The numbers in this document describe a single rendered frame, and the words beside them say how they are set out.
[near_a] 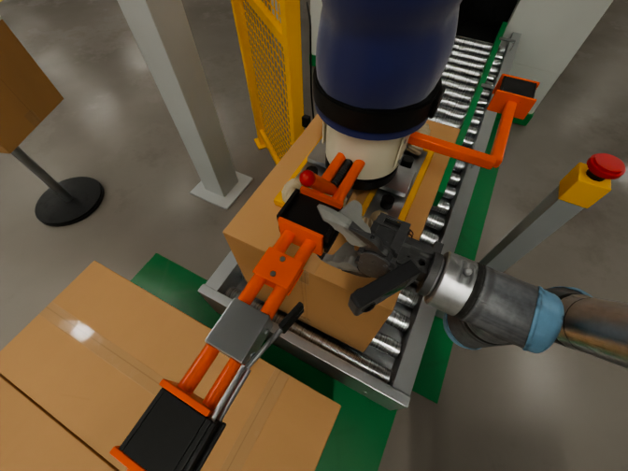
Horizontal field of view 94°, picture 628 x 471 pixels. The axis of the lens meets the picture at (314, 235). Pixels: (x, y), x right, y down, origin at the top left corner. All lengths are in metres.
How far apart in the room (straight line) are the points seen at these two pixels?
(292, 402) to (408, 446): 0.72
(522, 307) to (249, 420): 0.75
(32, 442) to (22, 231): 1.55
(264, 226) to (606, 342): 0.59
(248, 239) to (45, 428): 0.80
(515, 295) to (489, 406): 1.23
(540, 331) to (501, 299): 0.06
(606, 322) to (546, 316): 0.09
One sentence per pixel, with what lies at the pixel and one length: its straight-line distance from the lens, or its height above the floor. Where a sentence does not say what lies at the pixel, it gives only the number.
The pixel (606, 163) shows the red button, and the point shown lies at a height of 1.04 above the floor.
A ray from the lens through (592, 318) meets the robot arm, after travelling 0.58.
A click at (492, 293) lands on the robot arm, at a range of 0.48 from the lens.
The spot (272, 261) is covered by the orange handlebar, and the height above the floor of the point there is 1.10.
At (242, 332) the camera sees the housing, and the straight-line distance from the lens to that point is 0.43.
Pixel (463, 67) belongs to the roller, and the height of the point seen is 0.55.
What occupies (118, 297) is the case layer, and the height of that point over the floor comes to 0.54.
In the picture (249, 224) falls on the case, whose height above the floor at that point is 0.95.
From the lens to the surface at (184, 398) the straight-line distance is 0.43.
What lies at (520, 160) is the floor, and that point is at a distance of 2.64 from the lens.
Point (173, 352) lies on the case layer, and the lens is 1.07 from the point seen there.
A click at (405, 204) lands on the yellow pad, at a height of 0.97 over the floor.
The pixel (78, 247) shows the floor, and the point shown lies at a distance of 2.22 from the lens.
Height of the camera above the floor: 1.50
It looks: 58 degrees down
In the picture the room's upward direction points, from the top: straight up
